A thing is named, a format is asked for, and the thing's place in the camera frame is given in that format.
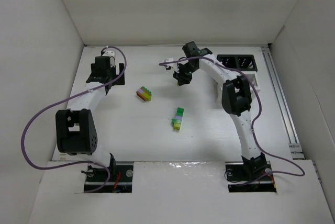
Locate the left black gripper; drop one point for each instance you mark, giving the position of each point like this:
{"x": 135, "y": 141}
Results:
{"x": 121, "y": 70}

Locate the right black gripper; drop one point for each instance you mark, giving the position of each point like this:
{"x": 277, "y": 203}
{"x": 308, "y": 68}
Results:
{"x": 183, "y": 75}

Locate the green lilac lego stack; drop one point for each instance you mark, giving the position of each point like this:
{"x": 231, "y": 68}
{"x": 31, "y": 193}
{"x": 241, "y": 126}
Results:
{"x": 177, "y": 120}

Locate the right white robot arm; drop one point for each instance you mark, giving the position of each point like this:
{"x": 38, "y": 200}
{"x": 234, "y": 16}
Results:
{"x": 236, "y": 100}

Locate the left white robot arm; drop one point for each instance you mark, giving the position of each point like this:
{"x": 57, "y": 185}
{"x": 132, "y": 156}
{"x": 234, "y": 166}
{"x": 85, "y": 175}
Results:
{"x": 75, "y": 129}

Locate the orange green lego stack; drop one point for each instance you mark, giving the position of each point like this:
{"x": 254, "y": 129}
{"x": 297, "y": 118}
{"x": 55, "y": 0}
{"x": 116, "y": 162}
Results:
{"x": 144, "y": 94}

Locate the black slotted container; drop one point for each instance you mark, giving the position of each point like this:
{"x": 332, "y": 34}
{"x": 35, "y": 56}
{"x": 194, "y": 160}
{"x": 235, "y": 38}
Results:
{"x": 242, "y": 62}

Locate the white slotted container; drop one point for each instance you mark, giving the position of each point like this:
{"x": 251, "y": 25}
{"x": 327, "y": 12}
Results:
{"x": 251, "y": 76}

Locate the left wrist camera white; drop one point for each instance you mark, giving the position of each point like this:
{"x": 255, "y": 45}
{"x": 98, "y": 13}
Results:
{"x": 111, "y": 55}

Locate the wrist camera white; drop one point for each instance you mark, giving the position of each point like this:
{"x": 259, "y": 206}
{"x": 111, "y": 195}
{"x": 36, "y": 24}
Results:
{"x": 169, "y": 63}
{"x": 111, "y": 55}

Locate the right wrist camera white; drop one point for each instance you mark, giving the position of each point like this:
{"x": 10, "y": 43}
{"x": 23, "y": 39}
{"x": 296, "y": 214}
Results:
{"x": 169, "y": 63}

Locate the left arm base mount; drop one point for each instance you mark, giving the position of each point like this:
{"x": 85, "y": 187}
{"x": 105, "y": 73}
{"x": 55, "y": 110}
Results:
{"x": 119, "y": 183}

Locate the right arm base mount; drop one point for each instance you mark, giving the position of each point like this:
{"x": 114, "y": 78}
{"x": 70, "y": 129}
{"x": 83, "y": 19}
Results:
{"x": 240, "y": 182}

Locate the aluminium rail right side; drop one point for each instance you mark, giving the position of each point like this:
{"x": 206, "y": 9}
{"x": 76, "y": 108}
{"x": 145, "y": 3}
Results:
{"x": 293, "y": 140}

